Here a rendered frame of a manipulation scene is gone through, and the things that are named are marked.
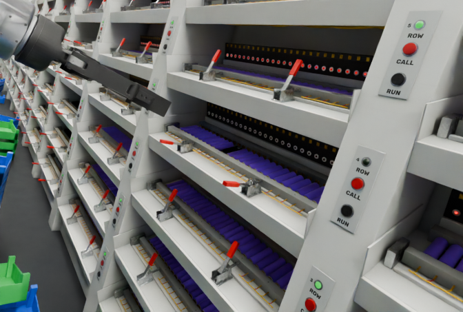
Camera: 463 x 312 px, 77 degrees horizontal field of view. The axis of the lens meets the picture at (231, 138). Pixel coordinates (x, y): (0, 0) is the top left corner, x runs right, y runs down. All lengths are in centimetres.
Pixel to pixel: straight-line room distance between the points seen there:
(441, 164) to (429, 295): 17
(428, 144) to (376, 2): 23
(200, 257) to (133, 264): 33
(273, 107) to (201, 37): 48
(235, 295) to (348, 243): 28
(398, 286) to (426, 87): 27
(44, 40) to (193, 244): 54
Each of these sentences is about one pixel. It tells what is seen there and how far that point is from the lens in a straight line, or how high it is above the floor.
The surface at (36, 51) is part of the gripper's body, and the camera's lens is 49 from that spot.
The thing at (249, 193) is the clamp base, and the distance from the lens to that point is 60.
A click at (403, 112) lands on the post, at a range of 46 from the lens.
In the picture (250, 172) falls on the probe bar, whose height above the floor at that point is 78.
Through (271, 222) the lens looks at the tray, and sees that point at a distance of 55.
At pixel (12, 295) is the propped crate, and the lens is 123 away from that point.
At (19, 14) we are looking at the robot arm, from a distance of 48.
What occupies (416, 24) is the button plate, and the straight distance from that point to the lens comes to 49.
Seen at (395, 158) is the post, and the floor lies 90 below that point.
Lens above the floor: 91
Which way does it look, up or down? 6 degrees down
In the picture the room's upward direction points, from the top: 18 degrees clockwise
